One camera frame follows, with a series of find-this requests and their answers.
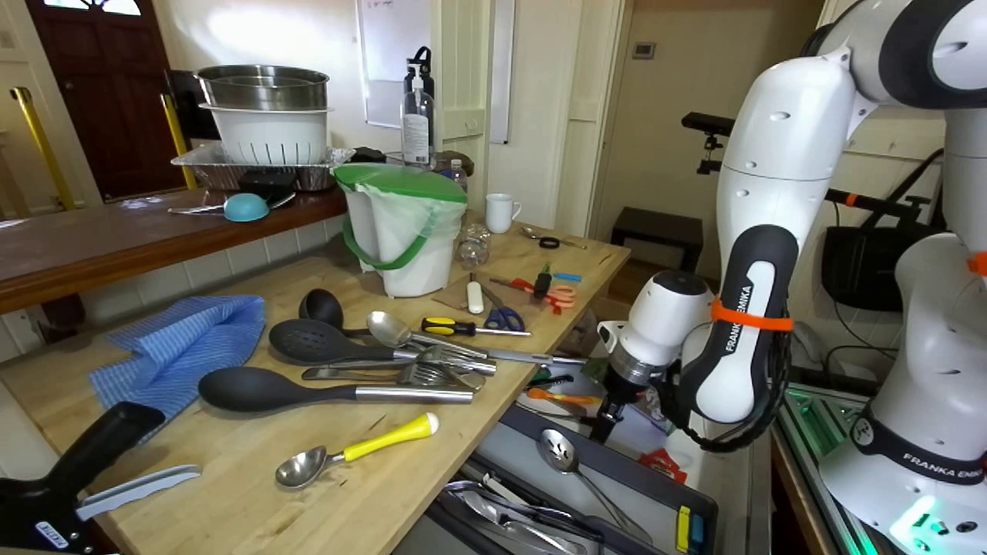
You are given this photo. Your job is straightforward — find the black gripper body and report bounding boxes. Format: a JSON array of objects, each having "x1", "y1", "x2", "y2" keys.
[{"x1": 590, "y1": 367, "x2": 641, "y2": 443}]

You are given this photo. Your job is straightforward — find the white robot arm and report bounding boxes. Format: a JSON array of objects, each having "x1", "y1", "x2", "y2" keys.
[{"x1": 601, "y1": 0, "x2": 987, "y2": 555}]

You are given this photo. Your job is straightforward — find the open wooden drawer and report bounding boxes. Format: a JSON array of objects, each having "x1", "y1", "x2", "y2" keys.
[{"x1": 415, "y1": 363, "x2": 770, "y2": 555}]

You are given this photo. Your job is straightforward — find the red plastic clip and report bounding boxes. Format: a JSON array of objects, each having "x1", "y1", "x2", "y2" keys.
[{"x1": 638, "y1": 448, "x2": 686, "y2": 484}]

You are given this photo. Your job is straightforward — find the metal spoon in tray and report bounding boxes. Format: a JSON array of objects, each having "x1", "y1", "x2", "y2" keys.
[{"x1": 537, "y1": 429, "x2": 653, "y2": 545}]

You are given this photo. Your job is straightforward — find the black cutlery tray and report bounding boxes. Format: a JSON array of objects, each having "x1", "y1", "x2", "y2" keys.
[{"x1": 408, "y1": 406, "x2": 718, "y2": 555}]

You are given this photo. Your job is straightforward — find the yellow black screwdriver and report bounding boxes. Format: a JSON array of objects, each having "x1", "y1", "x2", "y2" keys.
[{"x1": 419, "y1": 313, "x2": 530, "y2": 339}]

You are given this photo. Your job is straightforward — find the crumpled small plastic bottle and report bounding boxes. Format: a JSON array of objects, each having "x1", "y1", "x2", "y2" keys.
[{"x1": 455, "y1": 221, "x2": 489, "y2": 267}]

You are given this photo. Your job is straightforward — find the white ceramic mug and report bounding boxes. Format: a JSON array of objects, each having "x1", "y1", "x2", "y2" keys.
[{"x1": 485, "y1": 193, "x2": 521, "y2": 234}]

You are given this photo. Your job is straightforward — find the white bin with green lid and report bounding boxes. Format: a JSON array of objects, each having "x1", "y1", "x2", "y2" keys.
[{"x1": 332, "y1": 164, "x2": 467, "y2": 297}]

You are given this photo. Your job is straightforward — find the black slotted spoon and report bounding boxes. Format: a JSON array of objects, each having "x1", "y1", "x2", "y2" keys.
[{"x1": 267, "y1": 316, "x2": 498, "y2": 380}]

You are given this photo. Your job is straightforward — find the black spoon ladle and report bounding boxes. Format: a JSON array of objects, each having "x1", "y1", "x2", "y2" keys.
[{"x1": 198, "y1": 367, "x2": 472, "y2": 413}]

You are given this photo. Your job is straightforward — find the white colander with steel bowl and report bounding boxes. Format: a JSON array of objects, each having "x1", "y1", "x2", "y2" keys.
[{"x1": 198, "y1": 64, "x2": 329, "y2": 166}]

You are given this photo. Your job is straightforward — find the blue cloth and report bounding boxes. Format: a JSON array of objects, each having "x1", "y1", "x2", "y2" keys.
[{"x1": 89, "y1": 297, "x2": 265, "y2": 420}]

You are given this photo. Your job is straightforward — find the orange-handled tool in drawer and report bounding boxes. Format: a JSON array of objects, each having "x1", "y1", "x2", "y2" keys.
[{"x1": 525, "y1": 389, "x2": 599, "y2": 410}]

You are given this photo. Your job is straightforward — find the orange-handled scissors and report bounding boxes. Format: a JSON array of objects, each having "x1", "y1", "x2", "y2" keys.
[{"x1": 489, "y1": 278, "x2": 576, "y2": 313}]

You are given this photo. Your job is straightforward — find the yellow-handled scoop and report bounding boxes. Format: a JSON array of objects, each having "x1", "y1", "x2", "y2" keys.
[{"x1": 273, "y1": 413, "x2": 441, "y2": 489}]

